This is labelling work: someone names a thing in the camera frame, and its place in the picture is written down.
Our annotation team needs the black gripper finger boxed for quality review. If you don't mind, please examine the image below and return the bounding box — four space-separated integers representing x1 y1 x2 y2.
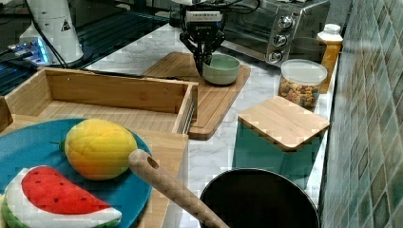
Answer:
180 32 202 76
202 41 221 66

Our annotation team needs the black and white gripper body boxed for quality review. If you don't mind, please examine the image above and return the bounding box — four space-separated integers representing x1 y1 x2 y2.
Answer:
180 9 225 53

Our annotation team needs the light green ceramic cup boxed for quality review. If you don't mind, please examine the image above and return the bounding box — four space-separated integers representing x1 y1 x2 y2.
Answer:
202 53 240 86

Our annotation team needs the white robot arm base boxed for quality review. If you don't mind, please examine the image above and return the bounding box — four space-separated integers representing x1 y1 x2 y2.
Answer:
20 0 84 66

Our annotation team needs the bamboo cutting board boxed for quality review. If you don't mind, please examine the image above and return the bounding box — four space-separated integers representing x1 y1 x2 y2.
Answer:
143 52 251 141

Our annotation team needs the stainless steel toaster oven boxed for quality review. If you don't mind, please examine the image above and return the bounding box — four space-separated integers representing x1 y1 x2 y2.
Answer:
221 0 331 67

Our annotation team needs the wooden drawer box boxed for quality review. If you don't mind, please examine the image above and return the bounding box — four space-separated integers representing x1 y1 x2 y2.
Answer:
1 68 198 228

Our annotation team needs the clear jar with snacks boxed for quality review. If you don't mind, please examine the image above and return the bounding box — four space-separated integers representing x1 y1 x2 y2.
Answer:
278 59 327 111

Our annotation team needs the teal canister with wooden lid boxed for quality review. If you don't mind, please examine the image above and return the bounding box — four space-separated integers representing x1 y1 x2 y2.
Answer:
232 96 330 188

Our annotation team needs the orange juice bottle white cap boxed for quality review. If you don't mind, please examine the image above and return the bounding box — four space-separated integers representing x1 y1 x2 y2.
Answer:
317 24 343 94

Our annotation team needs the plush yellow mango toy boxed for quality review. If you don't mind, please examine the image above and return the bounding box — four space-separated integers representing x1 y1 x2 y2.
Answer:
63 119 138 181

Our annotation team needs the blue round plate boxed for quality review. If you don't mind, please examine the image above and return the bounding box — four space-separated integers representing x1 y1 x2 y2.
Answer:
0 119 151 228

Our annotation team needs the plush watermelon slice toy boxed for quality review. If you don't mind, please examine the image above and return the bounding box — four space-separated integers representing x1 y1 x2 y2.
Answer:
1 165 122 228

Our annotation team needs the metal drawer slide rail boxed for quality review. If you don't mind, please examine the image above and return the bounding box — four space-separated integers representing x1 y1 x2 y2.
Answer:
182 101 195 134

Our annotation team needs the black pan with wooden handle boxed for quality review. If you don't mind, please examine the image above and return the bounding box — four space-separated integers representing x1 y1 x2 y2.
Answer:
128 149 320 228

